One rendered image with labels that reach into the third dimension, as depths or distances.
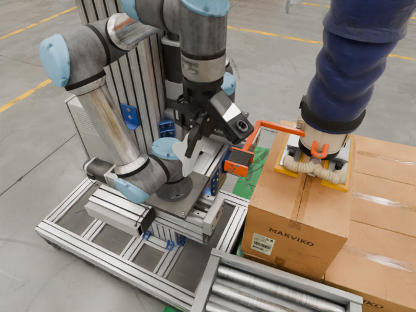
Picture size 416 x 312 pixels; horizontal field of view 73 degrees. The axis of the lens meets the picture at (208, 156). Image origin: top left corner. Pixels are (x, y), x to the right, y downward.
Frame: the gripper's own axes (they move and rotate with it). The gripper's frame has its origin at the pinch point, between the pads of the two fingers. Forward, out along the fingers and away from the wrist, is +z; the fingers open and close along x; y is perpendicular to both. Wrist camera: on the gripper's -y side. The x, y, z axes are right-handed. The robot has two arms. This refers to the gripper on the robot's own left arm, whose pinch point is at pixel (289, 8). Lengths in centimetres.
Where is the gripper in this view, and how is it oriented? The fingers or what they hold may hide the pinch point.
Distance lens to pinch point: 142.4
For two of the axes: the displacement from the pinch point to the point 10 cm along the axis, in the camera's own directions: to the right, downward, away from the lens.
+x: 4.3, -6.4, 6.4
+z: 0.0, 7.1, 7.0
